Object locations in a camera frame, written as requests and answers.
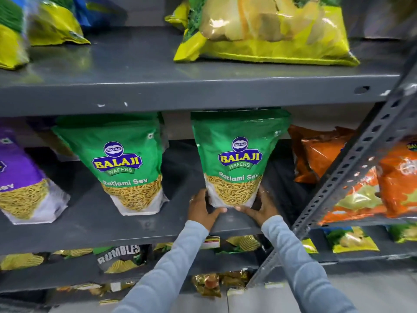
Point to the person's right hand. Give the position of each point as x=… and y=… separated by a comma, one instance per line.
x=265, y=210

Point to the person's left hand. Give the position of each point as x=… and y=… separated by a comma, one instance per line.
x=200, y=213

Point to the person's left thumb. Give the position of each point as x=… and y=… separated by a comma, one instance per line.
x=218, y=212

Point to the person's right thumb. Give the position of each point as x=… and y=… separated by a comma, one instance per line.
x=246, y=210

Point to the green snack packet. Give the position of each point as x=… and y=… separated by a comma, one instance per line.
x=239, y=153
x=123, y=159

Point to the person's left forearm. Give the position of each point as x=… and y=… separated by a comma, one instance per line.
x=169, y=270

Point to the person's right forearm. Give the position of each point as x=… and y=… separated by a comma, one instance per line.
x=299, y=267

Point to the white red label packet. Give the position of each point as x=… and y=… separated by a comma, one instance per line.
x=211, y=242

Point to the yellow wavy chips packet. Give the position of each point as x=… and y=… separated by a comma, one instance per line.
x=21, y=260
x=244, y=242
x=73, y=252
x=163, y=246

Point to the golden brown snack packet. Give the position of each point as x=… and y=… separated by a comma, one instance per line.
x=207, y=285
x=235, y=278

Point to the small yellow green packet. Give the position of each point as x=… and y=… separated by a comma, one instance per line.
x=351, y=239
x=309, y=246
x=404, y=232

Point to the orange snack packet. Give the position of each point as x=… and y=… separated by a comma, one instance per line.
x=317, y=153
x=399, y=179
x=361, y=198

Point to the black chips packet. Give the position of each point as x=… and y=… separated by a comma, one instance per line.
x=119, y=257

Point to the grey slotted metal upright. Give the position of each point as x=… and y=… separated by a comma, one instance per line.
x=351, y=166

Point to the grey metal shelf board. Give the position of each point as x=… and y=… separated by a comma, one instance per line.
x=130, y=81
x=97, y=228
x=358, y=255
x=65, y=273

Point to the large yellow chips packet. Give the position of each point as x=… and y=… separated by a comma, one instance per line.
x=267, y=29

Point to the purple snack packet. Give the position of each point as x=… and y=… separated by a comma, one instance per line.
x=22, y=179

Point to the yellow green chips packet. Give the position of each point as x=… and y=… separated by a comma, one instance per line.
x=55, y=22
x=177, y=16
x=9, y=35

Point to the blue chips packet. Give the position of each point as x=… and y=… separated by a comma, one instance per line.
x=94, y=11

